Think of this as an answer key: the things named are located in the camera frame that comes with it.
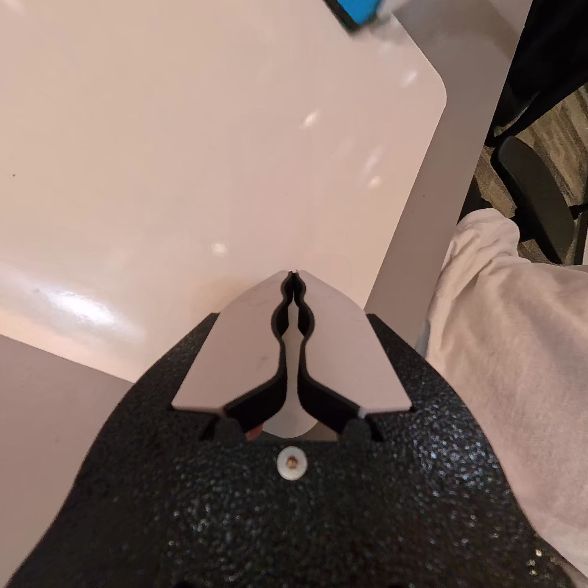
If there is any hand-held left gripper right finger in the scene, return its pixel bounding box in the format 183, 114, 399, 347
294, 271, 413, 435

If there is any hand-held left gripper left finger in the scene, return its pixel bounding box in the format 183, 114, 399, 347
171, 271, 295, 433

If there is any white whiteboard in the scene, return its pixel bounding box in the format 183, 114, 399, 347
0, 0, 447, 439

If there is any blue whiteboard eraser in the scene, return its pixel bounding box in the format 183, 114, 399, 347
324, 0, 382, 33

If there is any black office chair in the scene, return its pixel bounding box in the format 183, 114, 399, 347
459, 0, 588, 266

